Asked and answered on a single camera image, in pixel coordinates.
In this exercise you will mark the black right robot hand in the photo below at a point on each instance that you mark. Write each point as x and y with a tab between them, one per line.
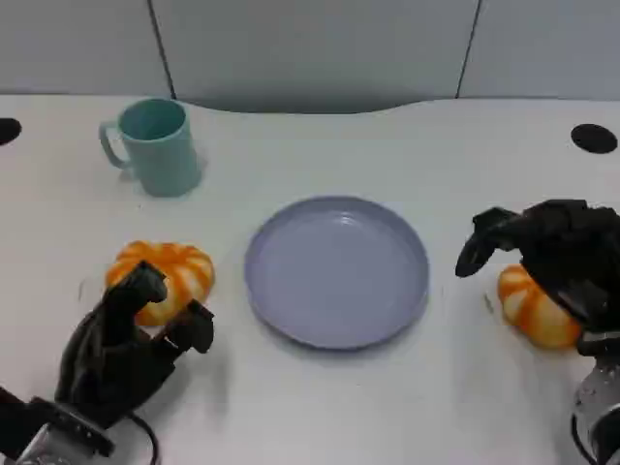
567	242

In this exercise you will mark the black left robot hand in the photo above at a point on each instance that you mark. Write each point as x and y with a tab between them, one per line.
104	358

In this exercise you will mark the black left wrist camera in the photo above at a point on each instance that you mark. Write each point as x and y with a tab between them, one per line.
72	426

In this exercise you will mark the lilac plate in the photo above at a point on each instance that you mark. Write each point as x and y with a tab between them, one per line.
336	271

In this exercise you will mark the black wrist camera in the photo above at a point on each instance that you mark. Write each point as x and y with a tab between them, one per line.
72	426
600	341

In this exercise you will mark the orange white toy bread roll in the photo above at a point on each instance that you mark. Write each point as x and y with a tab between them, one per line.
186	269
533	315

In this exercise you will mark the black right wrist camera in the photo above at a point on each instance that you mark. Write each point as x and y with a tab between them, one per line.
600	341

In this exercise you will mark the pale green mug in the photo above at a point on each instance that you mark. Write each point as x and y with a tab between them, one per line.
162	155

